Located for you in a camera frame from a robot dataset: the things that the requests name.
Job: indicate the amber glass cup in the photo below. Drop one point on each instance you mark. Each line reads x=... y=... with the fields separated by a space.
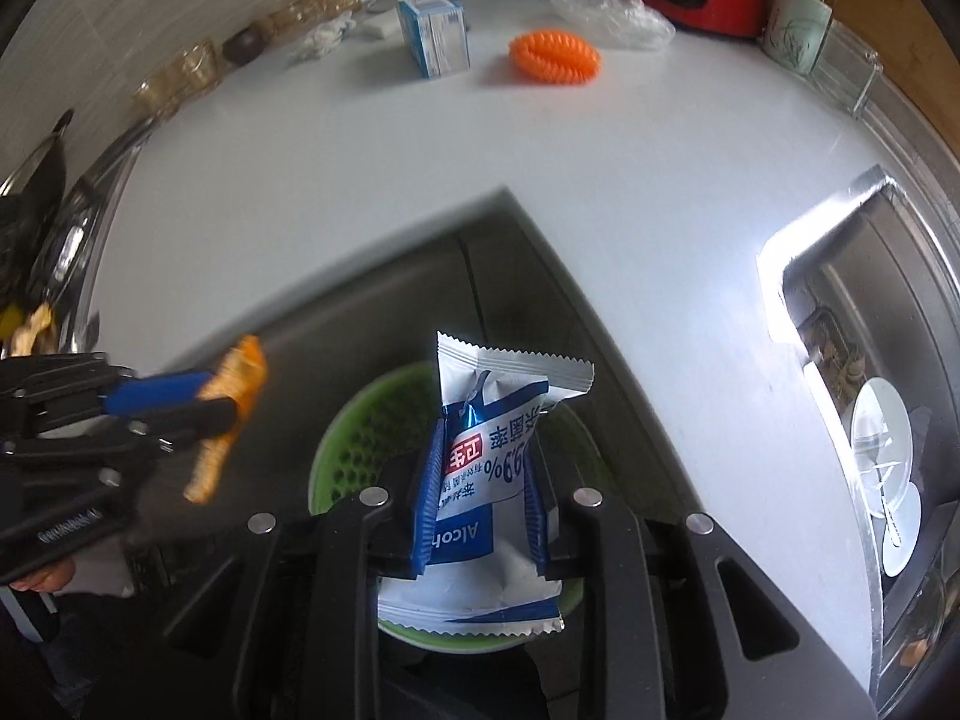
x=157 y=96
x=196 y=67

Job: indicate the blue white milk carton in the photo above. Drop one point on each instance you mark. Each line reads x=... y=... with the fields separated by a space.
x=435 y=34

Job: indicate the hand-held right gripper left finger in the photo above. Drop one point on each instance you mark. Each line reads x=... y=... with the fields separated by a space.
x=427 y=495

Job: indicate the orange wrapper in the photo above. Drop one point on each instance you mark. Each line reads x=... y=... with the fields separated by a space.
x=229 y=390

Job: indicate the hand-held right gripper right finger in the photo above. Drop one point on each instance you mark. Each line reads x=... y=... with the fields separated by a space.
x=537 y=514

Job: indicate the black wok with glass lid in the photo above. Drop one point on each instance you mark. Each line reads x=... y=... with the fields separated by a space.
x=34 y=165

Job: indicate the orange foam fruit net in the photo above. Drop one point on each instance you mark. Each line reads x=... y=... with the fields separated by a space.
x=555 y=56

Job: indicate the person's left hand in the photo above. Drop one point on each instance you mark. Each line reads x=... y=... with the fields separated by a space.
x=41 y=577

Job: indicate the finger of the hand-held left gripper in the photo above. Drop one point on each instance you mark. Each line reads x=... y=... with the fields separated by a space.
x=161 y=391
x=191 y=420

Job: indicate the stack of white plates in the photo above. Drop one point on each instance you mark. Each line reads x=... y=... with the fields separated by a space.
x=885 y=465

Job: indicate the green plastic basket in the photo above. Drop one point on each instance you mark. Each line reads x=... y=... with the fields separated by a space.
x=360 y=450

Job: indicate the clear plastic bag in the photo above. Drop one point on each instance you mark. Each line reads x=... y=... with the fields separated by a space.
x=611 y=15

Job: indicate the white blue wipe packet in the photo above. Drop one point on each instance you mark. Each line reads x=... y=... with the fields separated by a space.
x=495 y=427

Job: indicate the white sponge block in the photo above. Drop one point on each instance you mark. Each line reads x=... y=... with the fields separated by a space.
x=382 y=24

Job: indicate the stainless steel sink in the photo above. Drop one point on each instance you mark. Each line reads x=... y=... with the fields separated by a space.
x=825 y=300

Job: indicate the white ceramic cup green print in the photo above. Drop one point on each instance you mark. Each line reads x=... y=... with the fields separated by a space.
x=795 y=30

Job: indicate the dark brown teacup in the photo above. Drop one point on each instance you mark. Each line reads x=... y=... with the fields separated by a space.
x=244 y=45

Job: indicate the crumpled white tissue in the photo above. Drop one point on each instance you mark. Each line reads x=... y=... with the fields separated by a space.
x=322 y=37

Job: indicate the clear glass rack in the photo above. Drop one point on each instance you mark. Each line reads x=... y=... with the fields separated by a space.
x=847 y=71

